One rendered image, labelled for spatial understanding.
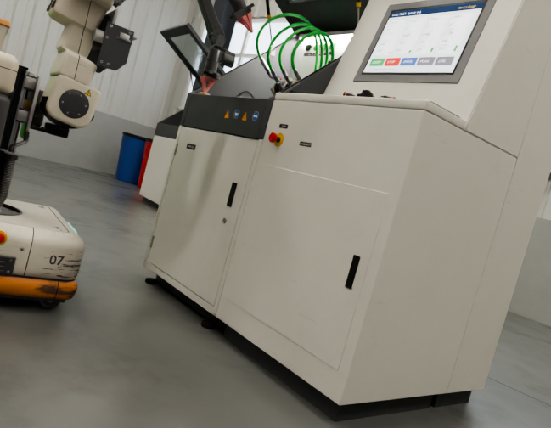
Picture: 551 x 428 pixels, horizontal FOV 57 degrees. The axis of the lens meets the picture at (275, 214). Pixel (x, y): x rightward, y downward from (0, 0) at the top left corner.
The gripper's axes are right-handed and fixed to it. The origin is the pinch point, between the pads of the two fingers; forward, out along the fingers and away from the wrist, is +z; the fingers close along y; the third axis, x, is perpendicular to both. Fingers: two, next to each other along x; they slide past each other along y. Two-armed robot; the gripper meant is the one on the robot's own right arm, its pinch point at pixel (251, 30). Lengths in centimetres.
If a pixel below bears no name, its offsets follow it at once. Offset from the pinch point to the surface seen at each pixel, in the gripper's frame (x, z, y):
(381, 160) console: -79, 48, -14
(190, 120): 37, 22, -33
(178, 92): 750, 48, 123
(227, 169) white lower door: -3, 43, -39
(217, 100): 17.7, 19.0, -22.0
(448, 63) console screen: -66, 38, 31
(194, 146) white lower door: 27, 33, -40
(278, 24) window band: 562, 24, 276
